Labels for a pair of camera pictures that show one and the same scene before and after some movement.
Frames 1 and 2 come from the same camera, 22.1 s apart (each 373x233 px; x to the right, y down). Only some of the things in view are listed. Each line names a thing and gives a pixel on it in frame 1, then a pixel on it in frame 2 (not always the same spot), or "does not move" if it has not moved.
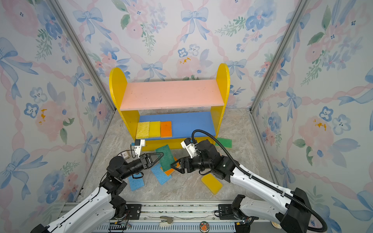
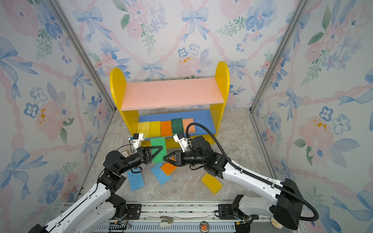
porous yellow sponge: [143, 130] does not move
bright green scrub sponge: [226, 142] → [158, 141]
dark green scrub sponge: [166, 159] → [177, 125]
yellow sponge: [212, 183] does not move
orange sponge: [168, 172] does not move
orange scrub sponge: [166, 128] does not move
